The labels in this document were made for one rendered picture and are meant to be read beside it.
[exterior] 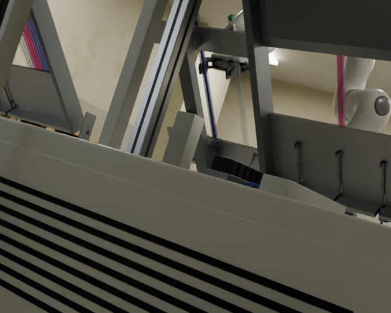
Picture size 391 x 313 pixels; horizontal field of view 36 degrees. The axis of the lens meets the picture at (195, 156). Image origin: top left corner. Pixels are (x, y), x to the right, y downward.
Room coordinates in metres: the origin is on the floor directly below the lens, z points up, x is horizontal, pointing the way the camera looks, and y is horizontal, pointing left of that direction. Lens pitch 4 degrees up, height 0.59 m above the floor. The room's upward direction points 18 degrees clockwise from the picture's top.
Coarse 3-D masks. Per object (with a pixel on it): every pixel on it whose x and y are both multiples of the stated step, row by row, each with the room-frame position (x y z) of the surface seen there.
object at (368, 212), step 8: (304, 184) 1.54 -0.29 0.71; (320, 192) 1.50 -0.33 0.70; (328, 192) 1.50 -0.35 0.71; (336, 200) 1.48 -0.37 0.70; (344, 200) 1.46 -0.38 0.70; (352, 200) 1.45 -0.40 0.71; (360, 200) 1.45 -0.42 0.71; (384, 200) 1.43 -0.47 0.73; (352, 208) 1.43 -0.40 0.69; (360, 208) 1.42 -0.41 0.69; (368, 208) 1.42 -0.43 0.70; (376, 208) 1.41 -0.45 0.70; (384, 208) 1.41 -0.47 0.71; (384, 216) 1.38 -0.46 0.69
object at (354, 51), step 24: (264, 0) 1.32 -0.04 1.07; (288, 0) 1.24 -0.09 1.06; (312, 0) 1.20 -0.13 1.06; (336, 0) 1.17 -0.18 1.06; (360, 0) 1.14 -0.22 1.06; (384, 0) 1.11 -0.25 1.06; (264, 24) 1.35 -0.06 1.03; (288, 24) 1.27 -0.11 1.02; (312, 24) 1.23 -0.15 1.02; (336, 24) 1.20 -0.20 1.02; (360, 24) 1.17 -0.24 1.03; (384, 24) 1.13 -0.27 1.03; (288, 48) 1.35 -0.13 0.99; (312, 48) 1.31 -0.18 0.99; (336, 48) 1.27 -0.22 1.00; (360, 48) 1.24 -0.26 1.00; (384, 48) 1.16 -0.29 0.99
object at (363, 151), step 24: (288, 120) 1.46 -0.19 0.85; (312, 120) 1.42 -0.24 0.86; (288, 144) 1.50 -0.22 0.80; (312, 144) 1.45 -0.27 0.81; (336, 144) 1.41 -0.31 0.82; (360, 144) 1.37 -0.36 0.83; (384, 144) 1.32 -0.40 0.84; (288, 168) 1.55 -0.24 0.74; (312, 168) 1.50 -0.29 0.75; (336, 168) 1.45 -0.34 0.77; (360, 168) 1.40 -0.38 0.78; (384, 168) 1.36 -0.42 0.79; (336, 192) 1.49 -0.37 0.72; (360, 192) 1.44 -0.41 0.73; (384, 192) 1.40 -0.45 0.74
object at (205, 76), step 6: (198, 12) 1.54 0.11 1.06; (198, 18) 1.55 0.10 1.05; (198, 24) 1.56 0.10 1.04; (204, 54) 1.62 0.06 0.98; (204, 60) 1.63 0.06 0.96; (204, 66) 1.64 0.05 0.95; (204, 72) 1.65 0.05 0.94; (204, 78) 1.67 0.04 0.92; (204, 84) 1.68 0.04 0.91; (210, 90) 1.69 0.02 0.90; (210, 96) 1.70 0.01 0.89; (210, 102) 1.71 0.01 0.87; (210, 108) 1.73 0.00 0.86; (210, 114) 1.74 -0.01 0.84; (210, 120) 1.76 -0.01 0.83; (216, 132) 1.79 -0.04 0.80
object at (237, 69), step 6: (228, 18) 1.49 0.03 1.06; (234, 60) 1.56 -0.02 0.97; (234, 66) 1.58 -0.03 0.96; (234, 72) 1.59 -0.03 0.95; (240, 72) 1.59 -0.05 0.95; (240, 78) 1.60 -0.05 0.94; (240, 84) 1.61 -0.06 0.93; (240, 90) 1.62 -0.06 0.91; (240, 96) 1.63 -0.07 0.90; (240, 102) 1.65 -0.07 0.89; (240, 108) 1.66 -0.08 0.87; (240, 114) 1.68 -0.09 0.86; (246, 126) 1.70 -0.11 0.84; (246, 132) 1.71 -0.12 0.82; (246, 138) 1.72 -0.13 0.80; (246, 144) 1.74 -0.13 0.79
